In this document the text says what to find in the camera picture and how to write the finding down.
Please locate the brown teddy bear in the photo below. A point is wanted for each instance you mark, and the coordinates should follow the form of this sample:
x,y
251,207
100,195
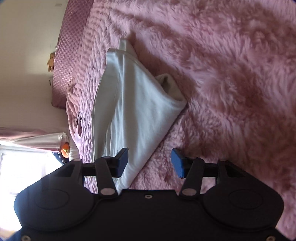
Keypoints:
x,y
50,62

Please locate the white t-shirt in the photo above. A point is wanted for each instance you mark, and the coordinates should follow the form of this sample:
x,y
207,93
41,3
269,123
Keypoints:
x,y
132,109

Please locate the purple quilted headboard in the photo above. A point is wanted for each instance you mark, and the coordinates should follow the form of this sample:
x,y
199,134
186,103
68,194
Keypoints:
x,y
69,42

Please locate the pink curtain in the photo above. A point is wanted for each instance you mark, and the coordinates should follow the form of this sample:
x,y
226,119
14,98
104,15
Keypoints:
x,y
34,139

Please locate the orange pumpkin toy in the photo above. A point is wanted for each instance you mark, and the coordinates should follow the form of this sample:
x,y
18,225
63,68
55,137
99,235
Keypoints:
x,y
65,150

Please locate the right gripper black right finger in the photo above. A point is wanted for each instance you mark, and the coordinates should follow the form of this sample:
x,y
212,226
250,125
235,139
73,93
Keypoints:
x,y
182,165

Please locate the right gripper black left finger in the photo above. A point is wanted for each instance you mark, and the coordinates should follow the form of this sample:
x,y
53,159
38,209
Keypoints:
x,y
107,166

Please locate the pink fluffy blanket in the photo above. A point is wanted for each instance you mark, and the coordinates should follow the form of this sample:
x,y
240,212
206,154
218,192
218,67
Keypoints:
x,y
234,61

